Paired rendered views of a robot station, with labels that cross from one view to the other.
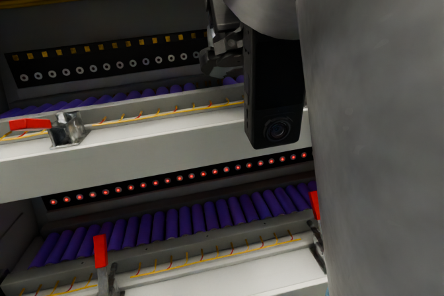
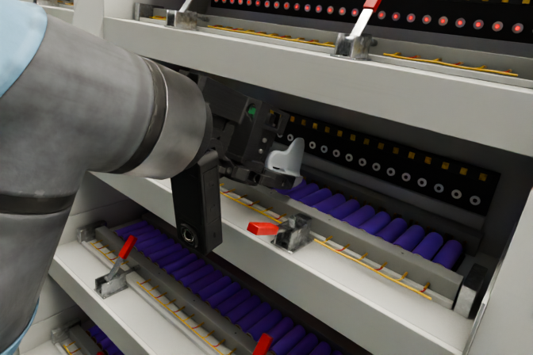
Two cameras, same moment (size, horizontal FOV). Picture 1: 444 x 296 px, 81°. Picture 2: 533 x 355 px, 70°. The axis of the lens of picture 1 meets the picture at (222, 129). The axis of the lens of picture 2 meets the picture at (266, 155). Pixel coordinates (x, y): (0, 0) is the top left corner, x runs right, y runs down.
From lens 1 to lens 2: 0.34 m
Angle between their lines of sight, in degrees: 41
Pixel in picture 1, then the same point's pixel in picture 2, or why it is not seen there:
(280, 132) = (185, 237)
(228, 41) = not seen: hidden behind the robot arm
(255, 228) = (224, 328)
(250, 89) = (174, 192)
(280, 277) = not seen: outside the picture
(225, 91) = (247, 188)
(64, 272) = (118, 247)
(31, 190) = (112, 181)
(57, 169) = (124, 177)
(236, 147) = not seen: hidden behind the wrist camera
